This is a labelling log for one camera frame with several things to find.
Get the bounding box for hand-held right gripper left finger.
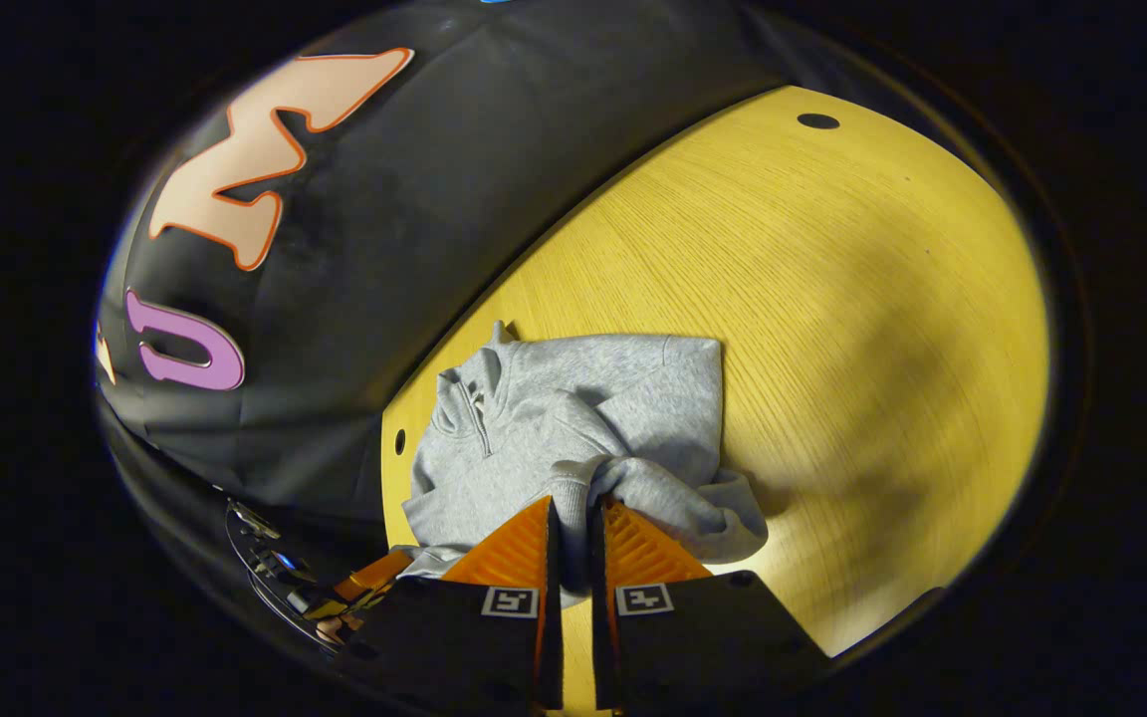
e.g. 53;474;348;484
352;495;566;714

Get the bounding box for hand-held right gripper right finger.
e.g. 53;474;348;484
589;495;835;714

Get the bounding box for grey zip-neck sweatshirt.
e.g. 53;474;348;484
401;320;770;610

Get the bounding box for black backdrop cloth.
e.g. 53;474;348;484
94;0;803;529

